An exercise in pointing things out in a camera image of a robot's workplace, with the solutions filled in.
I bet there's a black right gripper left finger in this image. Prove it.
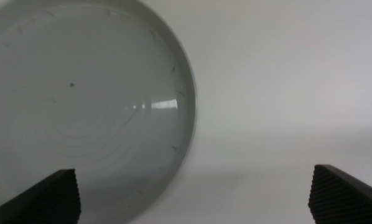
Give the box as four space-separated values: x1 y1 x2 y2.
0 169 82 224

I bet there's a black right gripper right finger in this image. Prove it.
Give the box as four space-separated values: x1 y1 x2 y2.
307 164 372 224

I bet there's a grey shallow bowl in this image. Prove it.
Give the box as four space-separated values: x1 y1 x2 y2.
0 0 198 224

